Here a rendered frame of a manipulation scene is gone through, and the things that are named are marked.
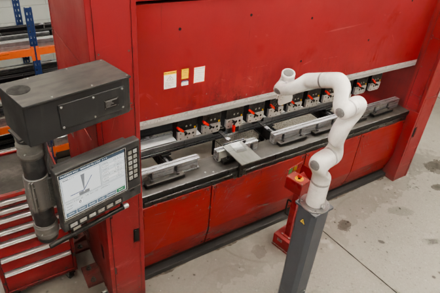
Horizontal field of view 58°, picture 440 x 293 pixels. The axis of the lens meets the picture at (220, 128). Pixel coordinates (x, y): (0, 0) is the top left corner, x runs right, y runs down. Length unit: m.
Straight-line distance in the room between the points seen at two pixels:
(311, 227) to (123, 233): 1.24
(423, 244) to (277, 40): 2.45
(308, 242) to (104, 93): 1.68
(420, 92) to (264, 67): 2.04
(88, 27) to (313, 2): 1.67
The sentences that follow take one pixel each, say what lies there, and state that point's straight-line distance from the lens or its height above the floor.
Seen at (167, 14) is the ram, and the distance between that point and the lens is 2.39.
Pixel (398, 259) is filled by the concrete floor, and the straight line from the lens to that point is 4.08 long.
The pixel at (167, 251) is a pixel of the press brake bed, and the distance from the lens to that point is 3.36.
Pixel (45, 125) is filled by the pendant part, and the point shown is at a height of 1.83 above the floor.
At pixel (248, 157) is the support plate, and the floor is 1.00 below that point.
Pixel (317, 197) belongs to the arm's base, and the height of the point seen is 1.11.
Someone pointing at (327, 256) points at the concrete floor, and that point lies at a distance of 3.83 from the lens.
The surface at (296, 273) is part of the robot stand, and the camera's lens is 3.05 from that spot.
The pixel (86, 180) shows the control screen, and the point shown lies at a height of 1.49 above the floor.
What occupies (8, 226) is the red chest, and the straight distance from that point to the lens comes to 2.98.
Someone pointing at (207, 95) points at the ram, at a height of 1.49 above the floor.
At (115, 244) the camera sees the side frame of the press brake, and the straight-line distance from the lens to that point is 2.84.
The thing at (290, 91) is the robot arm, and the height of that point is 1.72.
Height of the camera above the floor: 2.73
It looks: 31 degrees down
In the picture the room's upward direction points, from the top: 5 degrees clockwise
